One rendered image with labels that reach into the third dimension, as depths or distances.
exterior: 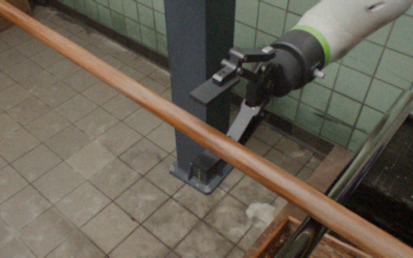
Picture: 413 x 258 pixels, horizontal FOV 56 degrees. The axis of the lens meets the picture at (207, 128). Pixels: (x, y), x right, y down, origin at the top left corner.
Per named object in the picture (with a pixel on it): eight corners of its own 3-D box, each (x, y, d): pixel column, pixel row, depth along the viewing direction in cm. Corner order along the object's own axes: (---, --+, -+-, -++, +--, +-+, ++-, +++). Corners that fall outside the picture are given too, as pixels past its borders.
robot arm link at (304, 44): (272, 63, 74) (279, 19, 68) (327, 88, 69) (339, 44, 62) (254, 77, 71) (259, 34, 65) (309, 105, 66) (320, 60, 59)
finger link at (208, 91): (240, 82, 53) (240, 77, 52) (206, 107, 49) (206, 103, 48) (223, 73, 54) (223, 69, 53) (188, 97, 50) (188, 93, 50)
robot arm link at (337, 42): (337, 58, 81) (304, 17, 81) (385, 24, 70) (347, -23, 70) (301, 90, 73) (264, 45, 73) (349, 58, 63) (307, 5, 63)
